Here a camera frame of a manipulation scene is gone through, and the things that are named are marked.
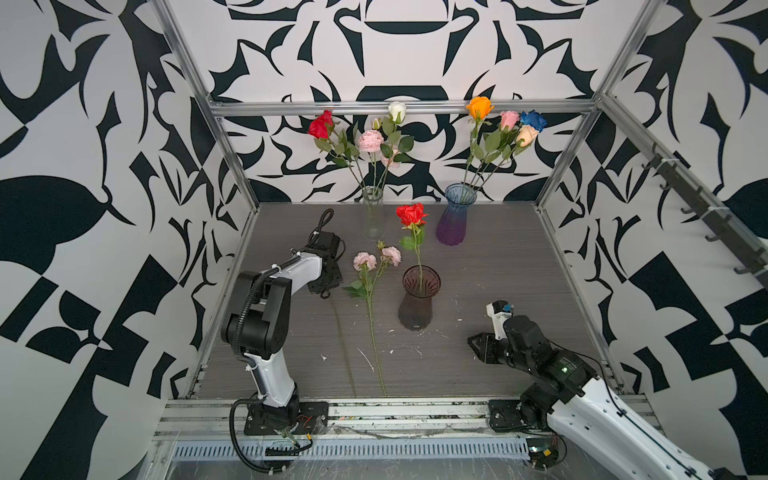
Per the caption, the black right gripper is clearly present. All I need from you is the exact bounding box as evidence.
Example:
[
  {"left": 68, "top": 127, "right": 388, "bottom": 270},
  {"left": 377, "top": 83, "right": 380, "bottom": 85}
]
[{"left": 464, "top": 331, "right": 534, "bottom": 375}]

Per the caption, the small pink carnation stem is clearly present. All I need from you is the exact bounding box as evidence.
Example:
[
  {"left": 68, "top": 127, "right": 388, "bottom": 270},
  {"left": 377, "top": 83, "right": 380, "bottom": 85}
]
[{"left": 344, "top": 240, "right": 402, "bottom": 397}]

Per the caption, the clear glass vase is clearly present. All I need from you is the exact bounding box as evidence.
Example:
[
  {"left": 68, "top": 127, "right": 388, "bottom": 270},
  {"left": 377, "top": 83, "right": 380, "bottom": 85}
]
[{"left": 361, "top": 186, "right": 384, "bottom": 240}]

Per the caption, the smoky pink glass vase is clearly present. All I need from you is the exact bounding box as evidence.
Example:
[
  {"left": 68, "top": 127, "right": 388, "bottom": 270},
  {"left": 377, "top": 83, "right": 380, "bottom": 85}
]
[{"left": 398, "top": 265, "right": 441, "bottom": 331}]

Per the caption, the red rose stem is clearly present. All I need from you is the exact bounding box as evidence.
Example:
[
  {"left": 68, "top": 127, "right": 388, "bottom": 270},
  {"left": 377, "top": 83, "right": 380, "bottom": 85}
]
[{"left": 308, "top": 110, "right": 366, "bottom": 190}]

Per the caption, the pink peony flower stem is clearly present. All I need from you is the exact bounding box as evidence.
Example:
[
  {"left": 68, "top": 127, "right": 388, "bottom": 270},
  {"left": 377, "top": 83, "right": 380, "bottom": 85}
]
[{"left": 356, "top": 118, "right": 384, "bottom": 187}]

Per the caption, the purple blue glass vase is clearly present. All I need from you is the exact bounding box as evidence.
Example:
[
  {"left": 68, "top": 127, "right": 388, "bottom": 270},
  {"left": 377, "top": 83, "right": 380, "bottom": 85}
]
[{"left": 436, "top": 183, "right": 477, "bottom": 246}]

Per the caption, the white rose stem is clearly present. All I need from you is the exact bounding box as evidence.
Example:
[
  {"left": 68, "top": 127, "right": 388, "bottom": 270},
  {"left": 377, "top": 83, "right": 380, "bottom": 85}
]
[{"left": 377, "top": 101, "right": 415, "bottom": 190}]

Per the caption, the orange rose stem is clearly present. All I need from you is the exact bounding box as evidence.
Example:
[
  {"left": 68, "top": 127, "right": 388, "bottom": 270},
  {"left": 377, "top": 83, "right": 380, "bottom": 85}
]
[{"left": 463, "top": 96, "right": 494, "bottom": 184}]

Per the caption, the peach rose stem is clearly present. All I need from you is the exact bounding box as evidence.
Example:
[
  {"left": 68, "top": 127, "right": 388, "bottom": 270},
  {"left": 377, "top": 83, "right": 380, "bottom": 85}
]
[{"left": 473, "top": 124, "right": 540, "bottom": 190}]

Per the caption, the blue rose stem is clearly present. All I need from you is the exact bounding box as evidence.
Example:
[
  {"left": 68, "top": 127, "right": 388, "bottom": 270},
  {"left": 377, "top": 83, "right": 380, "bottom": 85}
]
[{"left": 482, "top": 109, "right": 549, "bottom": 187}]

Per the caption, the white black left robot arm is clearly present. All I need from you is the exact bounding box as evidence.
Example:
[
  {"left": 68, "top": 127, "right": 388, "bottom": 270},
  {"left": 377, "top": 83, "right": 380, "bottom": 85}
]
[{"left": 220, "top": 229, "right": 344, "bottom": 429}]

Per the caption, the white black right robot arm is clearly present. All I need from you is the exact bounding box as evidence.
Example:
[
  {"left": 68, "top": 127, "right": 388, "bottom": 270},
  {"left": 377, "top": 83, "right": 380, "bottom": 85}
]
[{"left": 467, "top": 311, "right": 734, "bottom": 479}]

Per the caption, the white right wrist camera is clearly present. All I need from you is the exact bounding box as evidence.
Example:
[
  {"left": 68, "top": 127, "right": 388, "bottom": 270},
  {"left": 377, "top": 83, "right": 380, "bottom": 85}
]
[{"left": 486, "top": 300, "right": 514, "bottom": 341}]

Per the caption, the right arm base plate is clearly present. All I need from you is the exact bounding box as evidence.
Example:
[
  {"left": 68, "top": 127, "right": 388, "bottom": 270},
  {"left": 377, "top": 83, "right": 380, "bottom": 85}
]
[{"left": 488, "top": 398, "right": 554, "bottom": 433}]

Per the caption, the aluminium front rail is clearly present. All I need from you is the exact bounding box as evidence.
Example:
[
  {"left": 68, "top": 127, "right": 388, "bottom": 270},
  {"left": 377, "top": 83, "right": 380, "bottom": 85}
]
[{"left": 152, "top": 395, "right": 664, "bottom": 442}]

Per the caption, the white slotted cable duct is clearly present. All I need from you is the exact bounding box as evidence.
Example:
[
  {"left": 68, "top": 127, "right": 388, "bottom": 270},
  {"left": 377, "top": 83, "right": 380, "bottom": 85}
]
[{"left": 173, "top": 438, "right": 529, "bottom": 461}]

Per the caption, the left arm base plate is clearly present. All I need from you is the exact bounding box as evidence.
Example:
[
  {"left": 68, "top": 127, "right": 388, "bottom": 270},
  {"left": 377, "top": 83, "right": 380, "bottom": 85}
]
[{"left": 243, "top": 402, "right": 329, "bottom": 436}]

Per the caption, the black wall hook rack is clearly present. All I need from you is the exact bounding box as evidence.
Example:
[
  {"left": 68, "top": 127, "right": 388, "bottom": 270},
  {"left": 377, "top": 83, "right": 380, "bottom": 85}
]
[{"left": 640, "top": 143, "right": 767, "bottom": 289}]

